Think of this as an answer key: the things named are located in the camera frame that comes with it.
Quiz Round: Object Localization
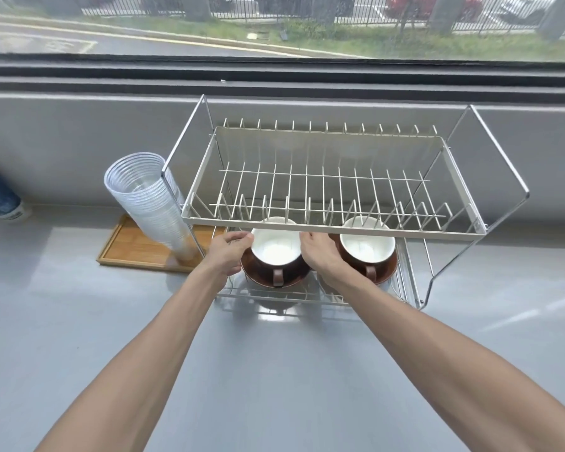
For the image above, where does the person's right hand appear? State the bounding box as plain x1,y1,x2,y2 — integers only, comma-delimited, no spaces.
299,231,359,297

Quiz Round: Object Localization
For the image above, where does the person's left hand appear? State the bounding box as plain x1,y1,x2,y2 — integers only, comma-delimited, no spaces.
200,231,255,278

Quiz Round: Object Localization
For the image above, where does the brown cup white inside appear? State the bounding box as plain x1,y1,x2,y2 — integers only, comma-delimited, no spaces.
250,216,308,288
339,216,397,283

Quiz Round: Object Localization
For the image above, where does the brown saucer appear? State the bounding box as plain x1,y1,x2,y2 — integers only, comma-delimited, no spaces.
329,233,399,286
239,245,314,290

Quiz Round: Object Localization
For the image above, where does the person's right forearm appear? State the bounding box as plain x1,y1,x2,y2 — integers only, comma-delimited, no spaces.
329,277,565,452

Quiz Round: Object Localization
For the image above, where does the person's left forearm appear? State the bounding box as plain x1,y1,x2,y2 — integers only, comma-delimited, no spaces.
34,262,228,452

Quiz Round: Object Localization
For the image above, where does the stack of clear plastic cups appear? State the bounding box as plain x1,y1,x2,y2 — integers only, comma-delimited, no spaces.
104,152,199,270

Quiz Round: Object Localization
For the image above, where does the wooden tray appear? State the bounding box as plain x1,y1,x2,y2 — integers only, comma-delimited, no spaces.
97,213,229,275

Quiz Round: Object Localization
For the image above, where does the two-tier metal dish rack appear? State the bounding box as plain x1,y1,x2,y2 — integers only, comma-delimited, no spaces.
161,94,531,311

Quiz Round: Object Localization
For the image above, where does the black metal fence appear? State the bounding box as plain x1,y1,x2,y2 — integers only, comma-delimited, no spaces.
78,0,565,34

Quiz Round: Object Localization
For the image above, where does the red car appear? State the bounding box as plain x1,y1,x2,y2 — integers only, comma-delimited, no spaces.
386,0,484,20

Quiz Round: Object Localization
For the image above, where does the white car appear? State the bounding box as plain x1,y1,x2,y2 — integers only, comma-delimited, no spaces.
497,0,554,23

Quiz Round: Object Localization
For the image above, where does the black window frame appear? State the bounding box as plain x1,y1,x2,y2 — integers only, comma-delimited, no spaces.
0,52,565,95

